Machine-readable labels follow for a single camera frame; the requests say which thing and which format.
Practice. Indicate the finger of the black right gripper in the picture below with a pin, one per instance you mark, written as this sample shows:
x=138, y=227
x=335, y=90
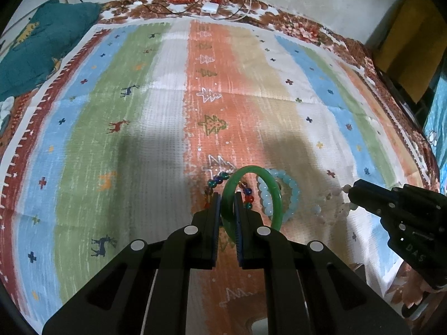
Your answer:
x=363, y=191
x=371, y=202

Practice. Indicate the right hand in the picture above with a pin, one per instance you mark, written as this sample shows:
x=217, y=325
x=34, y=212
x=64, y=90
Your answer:
x=412, y=289

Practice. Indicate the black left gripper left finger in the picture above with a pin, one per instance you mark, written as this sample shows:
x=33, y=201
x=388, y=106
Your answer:
x=144, y=289

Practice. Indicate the striped colourful cloth mat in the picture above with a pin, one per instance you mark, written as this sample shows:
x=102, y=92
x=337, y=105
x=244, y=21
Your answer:
x=174, y=129

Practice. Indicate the white charger on bed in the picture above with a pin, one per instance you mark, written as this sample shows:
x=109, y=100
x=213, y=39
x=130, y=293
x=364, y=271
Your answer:
x=210, y=7

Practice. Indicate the teal pillow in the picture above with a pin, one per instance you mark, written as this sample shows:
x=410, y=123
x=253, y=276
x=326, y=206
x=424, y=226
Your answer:
x=36, y=53

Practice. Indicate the green jade bangle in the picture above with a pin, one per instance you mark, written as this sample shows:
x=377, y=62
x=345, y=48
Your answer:
x=227, y=198

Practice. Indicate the yellow curtain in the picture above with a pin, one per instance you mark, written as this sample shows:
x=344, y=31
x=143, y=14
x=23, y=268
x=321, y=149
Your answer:
x=414, y=47

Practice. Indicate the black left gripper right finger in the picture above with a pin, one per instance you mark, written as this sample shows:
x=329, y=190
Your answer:
x=309, y=289

